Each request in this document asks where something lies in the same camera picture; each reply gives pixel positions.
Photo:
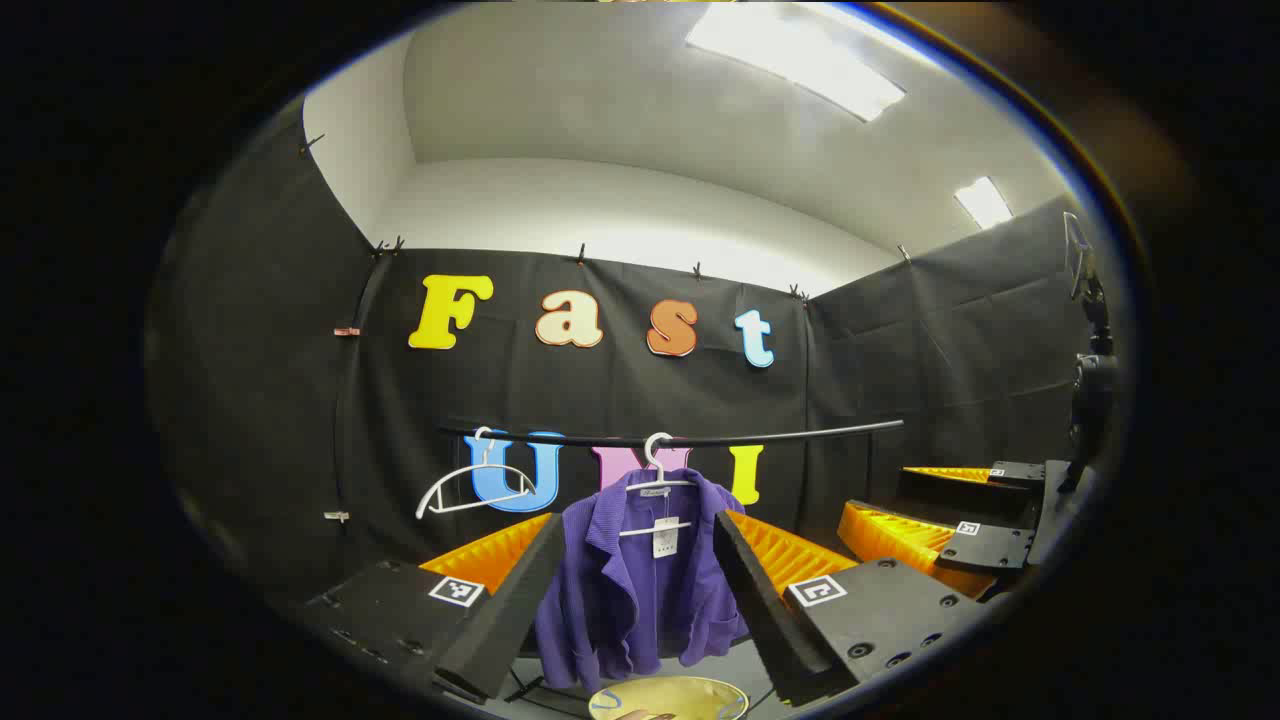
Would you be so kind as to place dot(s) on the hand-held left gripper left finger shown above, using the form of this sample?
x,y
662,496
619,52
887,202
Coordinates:
x,y
510,600

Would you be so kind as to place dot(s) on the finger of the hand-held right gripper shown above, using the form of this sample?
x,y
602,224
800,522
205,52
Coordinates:
x,y
960,497
985,548

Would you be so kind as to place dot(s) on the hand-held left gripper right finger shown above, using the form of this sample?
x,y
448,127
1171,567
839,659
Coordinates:
x,y
765,600

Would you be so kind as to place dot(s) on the purple ribbed jacket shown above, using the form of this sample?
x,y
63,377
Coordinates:
x,y
610,580

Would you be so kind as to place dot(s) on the round beige laundry hamper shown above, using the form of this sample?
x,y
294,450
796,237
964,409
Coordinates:
x,y
680,695

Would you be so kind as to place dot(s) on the white plastic hanger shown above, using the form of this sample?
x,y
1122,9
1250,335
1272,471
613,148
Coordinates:
x,y
480,503
650,529

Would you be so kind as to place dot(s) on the small ceiling light panel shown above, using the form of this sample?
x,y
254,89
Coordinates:
x,y
983,203

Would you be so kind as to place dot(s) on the black rack pole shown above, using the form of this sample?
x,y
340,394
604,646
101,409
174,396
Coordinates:
x,y
345,400

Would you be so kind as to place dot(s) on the large ceiling light panel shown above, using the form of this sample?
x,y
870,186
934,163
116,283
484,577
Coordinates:
x,y
800,60

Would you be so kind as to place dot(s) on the black clothes rail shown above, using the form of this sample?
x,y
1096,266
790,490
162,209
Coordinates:
x,y
800,434

